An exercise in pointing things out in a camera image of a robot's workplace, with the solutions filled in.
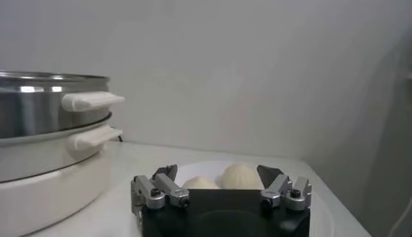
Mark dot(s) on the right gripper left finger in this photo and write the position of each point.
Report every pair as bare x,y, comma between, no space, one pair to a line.
154,193

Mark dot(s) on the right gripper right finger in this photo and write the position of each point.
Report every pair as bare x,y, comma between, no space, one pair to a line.
289,193

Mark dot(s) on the white steamed baozi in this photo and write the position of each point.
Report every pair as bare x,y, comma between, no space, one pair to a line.
200,183
239,177

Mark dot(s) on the white round plate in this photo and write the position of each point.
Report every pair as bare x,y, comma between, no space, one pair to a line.
206,168

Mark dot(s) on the white electric cooker base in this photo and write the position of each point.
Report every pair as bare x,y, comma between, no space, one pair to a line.
48,193

